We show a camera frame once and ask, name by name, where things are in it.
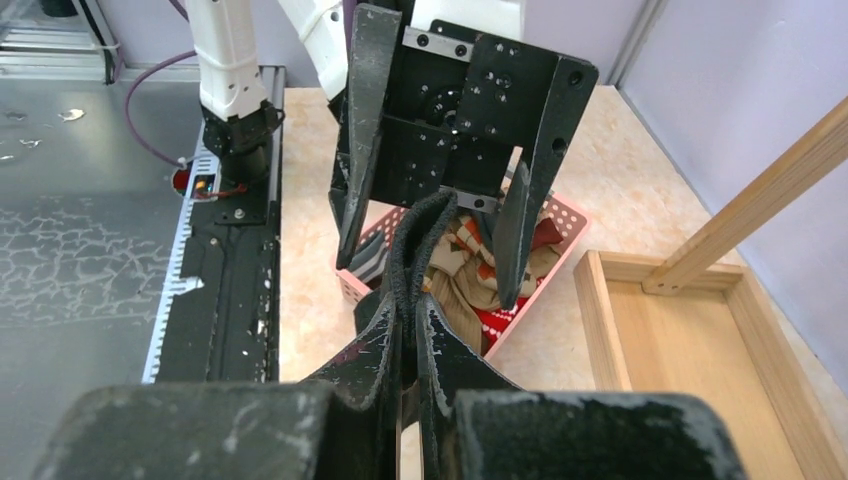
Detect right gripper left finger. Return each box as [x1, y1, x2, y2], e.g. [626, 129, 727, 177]
[33, 294, 400, 479]

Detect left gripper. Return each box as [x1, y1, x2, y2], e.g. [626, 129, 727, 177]
[329, 4, 598, 309]

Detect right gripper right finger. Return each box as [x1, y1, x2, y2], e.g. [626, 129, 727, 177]
[416, 295, 746, 479]

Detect black sock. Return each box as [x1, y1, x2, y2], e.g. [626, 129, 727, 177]
[354, 191, 458, 389]

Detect striped socks in basket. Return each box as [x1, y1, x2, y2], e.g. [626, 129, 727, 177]
[347, 211, 568, 356]

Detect pink plastic basket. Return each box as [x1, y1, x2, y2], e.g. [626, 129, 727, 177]
[331, 188, 592, 362]

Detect wooden rack stand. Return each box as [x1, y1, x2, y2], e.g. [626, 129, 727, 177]
[574, 103, 847, 479]

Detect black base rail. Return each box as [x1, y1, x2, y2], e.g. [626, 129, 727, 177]
[142, 66, 287, 386]

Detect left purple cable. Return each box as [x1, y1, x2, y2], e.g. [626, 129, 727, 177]
[124, 0, 200, 168]

